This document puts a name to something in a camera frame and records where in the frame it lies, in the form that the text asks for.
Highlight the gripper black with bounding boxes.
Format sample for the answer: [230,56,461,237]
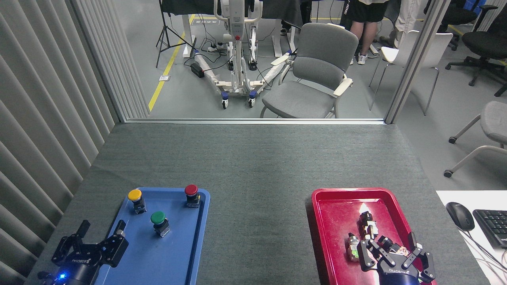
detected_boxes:
[39,220,130,285]
[357,232,436,285]

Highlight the green push button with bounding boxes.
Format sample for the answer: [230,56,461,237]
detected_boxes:
[150,211,171,238]

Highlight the yellow push button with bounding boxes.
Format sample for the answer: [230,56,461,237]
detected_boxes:
[128,189,147,215]

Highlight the red push button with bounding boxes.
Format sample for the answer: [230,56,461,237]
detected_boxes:
[184,184,201,209]

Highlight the white desk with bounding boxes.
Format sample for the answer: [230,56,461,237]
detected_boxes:
[436,190,507,285]

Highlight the blue plastic tray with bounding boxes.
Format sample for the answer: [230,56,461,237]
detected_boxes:
[87,187,211,285]

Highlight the red plastic tray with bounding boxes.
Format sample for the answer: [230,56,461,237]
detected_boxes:
[311,188,438,285]

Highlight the black computer mouse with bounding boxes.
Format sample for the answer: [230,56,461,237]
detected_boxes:
[446,202,475,232]

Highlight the black keyboard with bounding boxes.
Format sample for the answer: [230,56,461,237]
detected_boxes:
[472,209,507,249]

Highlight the grey chair on castors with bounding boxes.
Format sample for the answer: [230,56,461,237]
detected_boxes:
[443,101,507,178]

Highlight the grey padded armchair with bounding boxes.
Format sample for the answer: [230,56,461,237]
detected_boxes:
[259,23,359,119]

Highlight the white plastic chair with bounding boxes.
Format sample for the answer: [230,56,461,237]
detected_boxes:
[368,30,454,116]

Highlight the black tripod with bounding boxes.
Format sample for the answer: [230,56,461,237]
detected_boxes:
[155,0,197,69]

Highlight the white table leg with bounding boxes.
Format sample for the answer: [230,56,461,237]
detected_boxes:
[182,14,197,59]

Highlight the black office chair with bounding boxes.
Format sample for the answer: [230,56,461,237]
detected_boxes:
[445,5,507,97]
[423,0,478,51]

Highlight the person in shorts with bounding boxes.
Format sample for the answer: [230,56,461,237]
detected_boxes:
[341,0,391,66]

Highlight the person in long trousers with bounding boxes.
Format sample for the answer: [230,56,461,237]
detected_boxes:
[379,0,421,49]

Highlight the white stand on wheels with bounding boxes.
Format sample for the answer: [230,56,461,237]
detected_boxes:
[193,0,302,110]

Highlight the small multicoloured switch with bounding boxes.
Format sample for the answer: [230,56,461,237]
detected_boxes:
[390,243,411,258]

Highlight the black white selector switch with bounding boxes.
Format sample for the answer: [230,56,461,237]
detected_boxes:
[358,211,379,239]

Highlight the silver green small switch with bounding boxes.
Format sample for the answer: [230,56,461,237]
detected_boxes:
[347,233,361,262]

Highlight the thin desk cables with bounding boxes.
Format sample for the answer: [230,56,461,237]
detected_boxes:
[461,230,507,279]

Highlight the silver table edge rail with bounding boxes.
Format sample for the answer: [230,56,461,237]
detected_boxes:
[124,118,387,125]

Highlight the silver post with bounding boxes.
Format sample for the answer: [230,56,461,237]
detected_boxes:
[384,0,453,124]

